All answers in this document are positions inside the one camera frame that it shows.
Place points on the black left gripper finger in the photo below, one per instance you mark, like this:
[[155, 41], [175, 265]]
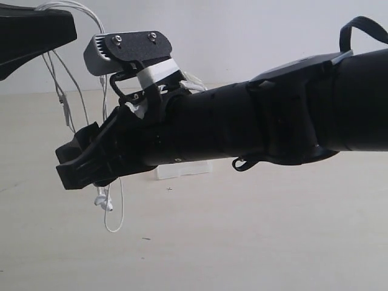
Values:
[[27, 33]]

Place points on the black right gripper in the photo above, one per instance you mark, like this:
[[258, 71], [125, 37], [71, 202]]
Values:
[[142, 133]]

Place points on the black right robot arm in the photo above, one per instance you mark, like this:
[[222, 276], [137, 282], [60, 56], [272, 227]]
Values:
[[304, 113]]

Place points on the clear plastic storage box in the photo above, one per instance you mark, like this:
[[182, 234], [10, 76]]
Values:
[[169, 171]]

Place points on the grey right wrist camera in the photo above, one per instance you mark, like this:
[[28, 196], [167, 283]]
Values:
[[109, 53]]

